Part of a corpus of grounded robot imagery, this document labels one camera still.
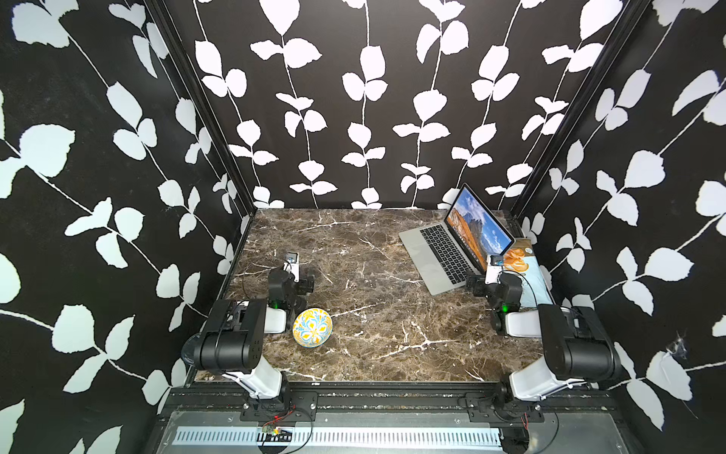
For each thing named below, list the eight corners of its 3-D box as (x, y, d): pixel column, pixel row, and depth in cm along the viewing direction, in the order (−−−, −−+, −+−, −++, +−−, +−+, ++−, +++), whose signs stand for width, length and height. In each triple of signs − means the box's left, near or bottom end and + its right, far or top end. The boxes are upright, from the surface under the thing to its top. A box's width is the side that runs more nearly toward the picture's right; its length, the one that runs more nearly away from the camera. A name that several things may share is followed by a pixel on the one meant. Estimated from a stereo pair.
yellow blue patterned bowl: (293, 348, 86) (289, 343, 82) (299, 314, 93) (296, 307, 89) (332, 348, 86) (330, 343, 82) (335, 314, 93) (333, 307, 89)
